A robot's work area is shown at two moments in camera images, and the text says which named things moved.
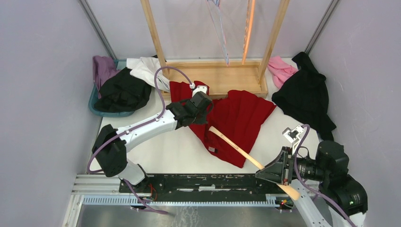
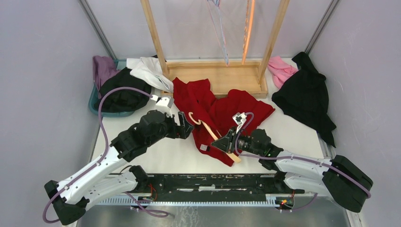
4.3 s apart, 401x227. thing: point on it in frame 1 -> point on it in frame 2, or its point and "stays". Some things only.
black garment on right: x=305 y=97 stays
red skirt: x=238 y=115 stays
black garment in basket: x=124 y=92 stays
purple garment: x=103 y=67 stays
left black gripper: x=203 y=119 -> x=178 y=131
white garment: x=145 y=67 stays
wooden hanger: x=293 y=193 -> x=230 y=154
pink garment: x=280 y=70 stays
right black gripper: x=279 y=169 -> x=227 y=143
